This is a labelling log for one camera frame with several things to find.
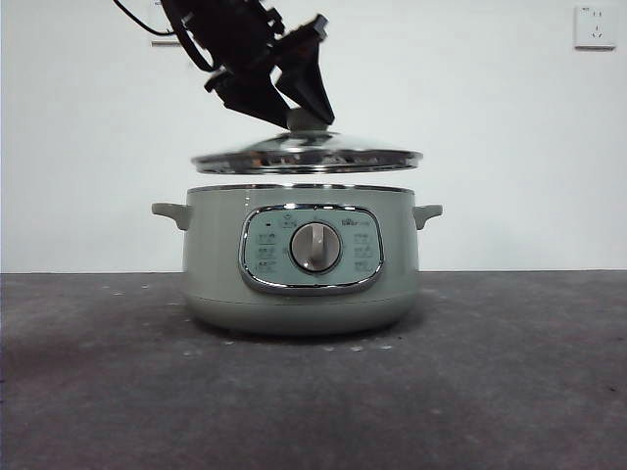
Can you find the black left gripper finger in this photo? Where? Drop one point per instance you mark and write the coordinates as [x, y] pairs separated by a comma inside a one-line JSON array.
[[250, 98], [308, 88]]

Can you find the glass lid with green knob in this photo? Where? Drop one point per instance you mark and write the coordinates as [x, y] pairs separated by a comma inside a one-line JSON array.
[[303, 152]]

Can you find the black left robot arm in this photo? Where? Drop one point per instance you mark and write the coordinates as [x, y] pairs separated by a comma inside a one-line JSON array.
[[215, 12]]

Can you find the sage green electric cooking pot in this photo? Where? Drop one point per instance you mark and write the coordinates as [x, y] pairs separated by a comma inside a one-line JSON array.
[[215, 274]]

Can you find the white wall power socket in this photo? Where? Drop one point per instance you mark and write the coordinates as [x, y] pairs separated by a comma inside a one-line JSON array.
[[159, 19], [594, 29]]

